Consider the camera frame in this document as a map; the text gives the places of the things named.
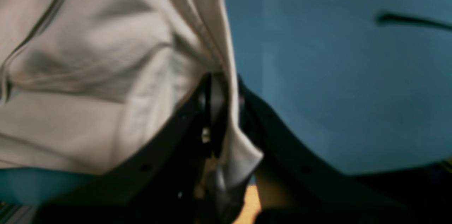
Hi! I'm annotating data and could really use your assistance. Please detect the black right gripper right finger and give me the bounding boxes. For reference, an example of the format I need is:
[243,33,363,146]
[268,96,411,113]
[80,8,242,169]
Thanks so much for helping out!
[238,78,416,224]

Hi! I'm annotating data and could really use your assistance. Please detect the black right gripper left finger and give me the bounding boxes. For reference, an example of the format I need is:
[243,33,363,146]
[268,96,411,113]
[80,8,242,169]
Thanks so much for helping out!
[35,74,226,224]

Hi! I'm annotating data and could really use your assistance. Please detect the beige T-shirt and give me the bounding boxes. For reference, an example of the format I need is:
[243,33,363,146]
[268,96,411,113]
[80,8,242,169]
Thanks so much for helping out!
[0,0,263,224]

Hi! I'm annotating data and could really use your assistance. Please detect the blue tablecloth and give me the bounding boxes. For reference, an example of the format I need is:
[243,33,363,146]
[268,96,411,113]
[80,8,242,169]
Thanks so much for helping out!
[0,0,452,207]

